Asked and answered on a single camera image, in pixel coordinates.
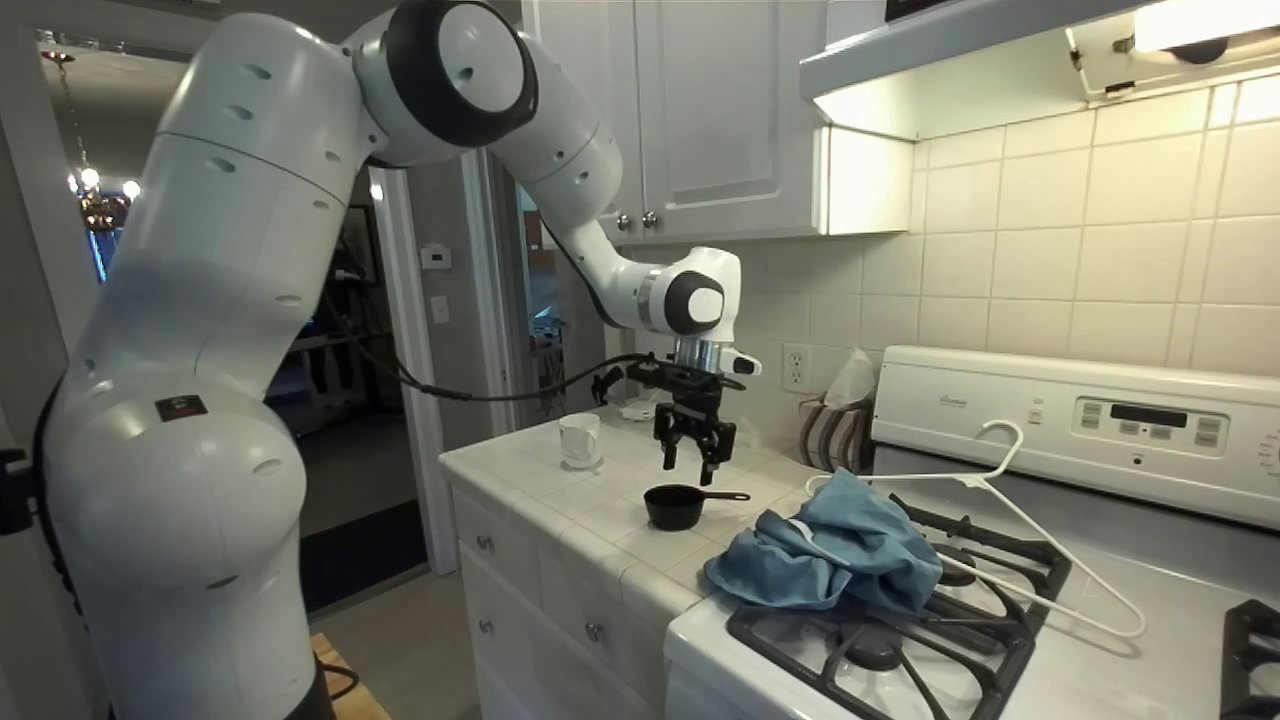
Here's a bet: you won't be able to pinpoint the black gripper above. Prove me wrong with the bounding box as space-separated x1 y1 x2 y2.
628 358 741 483

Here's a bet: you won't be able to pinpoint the small black pot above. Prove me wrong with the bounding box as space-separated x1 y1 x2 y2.
644 483 723 531

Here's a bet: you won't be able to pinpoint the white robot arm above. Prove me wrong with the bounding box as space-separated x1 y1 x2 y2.
31 0 759 720

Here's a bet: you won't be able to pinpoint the white mug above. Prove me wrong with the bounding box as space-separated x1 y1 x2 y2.
555 411 602 471

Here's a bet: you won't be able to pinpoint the plates against backsplash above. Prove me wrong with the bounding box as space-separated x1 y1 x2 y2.
800 349 877 471

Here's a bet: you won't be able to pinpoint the blue cloth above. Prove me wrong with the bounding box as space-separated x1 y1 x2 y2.
703 471 939 615

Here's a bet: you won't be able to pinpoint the white lower cabinet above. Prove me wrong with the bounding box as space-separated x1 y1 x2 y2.
452 481 670 720

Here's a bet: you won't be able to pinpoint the white cabinet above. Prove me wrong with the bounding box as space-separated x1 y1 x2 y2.
520 0 911 249
452 481 670 720

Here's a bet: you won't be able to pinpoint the white upper cabinet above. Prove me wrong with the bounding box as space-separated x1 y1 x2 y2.
520 0 911 249

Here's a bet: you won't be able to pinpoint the white plastic hanger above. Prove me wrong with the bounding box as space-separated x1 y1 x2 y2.
800 415 1151 643

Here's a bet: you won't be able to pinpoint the black left stove grate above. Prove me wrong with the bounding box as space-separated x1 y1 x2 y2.
728 505 1073 720

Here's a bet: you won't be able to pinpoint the black stove grate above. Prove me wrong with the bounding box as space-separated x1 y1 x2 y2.
1220 600 1280 720
728 505 1073 720

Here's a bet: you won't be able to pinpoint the white gas stove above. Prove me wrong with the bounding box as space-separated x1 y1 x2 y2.
666 349 1280 720

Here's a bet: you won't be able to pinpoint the white range hood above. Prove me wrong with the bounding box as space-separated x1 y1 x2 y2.
800 0 1280 141

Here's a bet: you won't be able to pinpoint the black right stove grate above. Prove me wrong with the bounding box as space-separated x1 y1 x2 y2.
1220 600 1280 720

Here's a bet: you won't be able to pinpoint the chandelier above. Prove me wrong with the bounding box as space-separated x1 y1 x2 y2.
34 30 147 236

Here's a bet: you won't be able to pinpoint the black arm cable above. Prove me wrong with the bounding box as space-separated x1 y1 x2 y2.
383 349 656 406

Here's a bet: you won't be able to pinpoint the wall outlet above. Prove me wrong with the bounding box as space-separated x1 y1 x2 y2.
778 342 810 391

